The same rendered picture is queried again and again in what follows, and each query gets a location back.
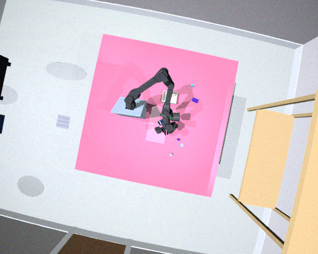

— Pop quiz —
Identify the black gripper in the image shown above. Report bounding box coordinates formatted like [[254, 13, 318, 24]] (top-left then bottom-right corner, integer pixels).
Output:
[[155, 121, 178, 136]]

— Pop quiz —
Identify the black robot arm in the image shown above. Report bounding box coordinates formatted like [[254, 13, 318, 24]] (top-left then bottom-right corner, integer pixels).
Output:
[[124, 67, 180, 133]]

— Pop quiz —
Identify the purple flat block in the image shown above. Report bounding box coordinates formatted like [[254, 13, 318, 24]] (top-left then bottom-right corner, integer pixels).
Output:
[[192, 97, 199, 103]]

